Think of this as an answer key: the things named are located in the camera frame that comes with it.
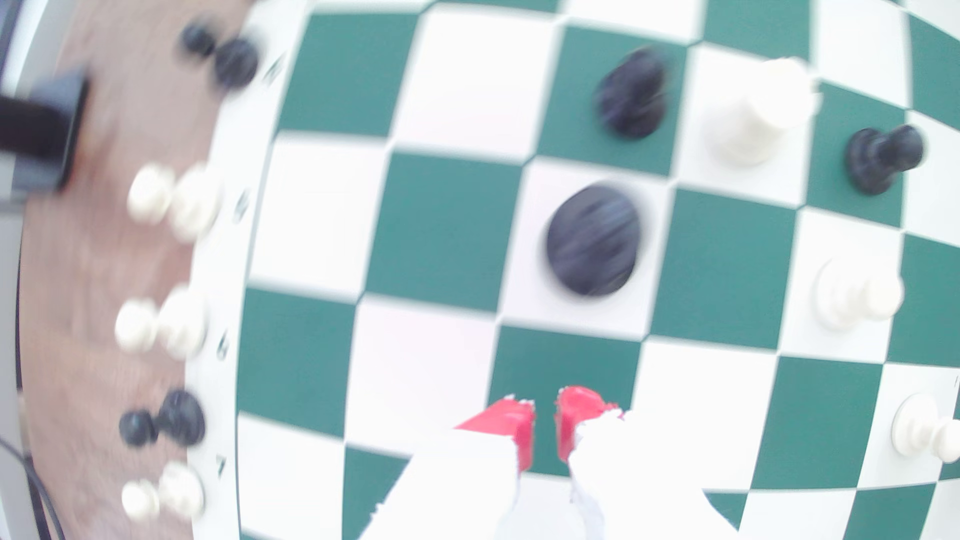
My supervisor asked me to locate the black chess pawn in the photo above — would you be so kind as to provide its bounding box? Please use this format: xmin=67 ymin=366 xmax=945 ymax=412
xmin=117 ymin=388 xmax=207 ymax=450
xmin=843 ymin=123 xmax=927 ymax=197
xmin=178 ymin=21 xmax=261 ymax=93
xmin=595 ymin=46 xmax=670 ymax=141

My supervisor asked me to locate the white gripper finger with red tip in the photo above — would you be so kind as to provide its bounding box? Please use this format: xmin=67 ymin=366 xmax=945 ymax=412
xmin=358 ymin=396 xmax=537 ymax=540
xmin=556 ymin=385 xmax=742 ymax=540

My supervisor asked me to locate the black stand block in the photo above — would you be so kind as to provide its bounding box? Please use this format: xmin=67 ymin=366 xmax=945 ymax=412
xmin=0 ymin=69 xmax=93 ymax=198

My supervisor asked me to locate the black cable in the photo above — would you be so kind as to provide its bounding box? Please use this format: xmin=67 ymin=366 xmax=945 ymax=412
xmin=0 ymin=435 xmax=54 ymax=540

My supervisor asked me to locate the large black chess king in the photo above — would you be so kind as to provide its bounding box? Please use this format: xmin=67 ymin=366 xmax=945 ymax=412
xmin=545 ymin=183 xmax=643 ymax=298

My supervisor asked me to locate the green white chess mat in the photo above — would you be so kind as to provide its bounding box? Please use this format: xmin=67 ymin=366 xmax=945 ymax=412
xmin=183 ymin=0 xmax=960 ymax=540

